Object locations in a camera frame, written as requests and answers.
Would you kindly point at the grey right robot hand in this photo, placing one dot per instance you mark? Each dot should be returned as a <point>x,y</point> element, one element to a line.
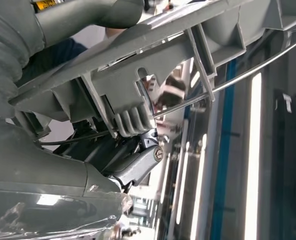
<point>50,198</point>

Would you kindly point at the blue metal shelf rack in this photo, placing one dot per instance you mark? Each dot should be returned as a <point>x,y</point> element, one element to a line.
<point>223,149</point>

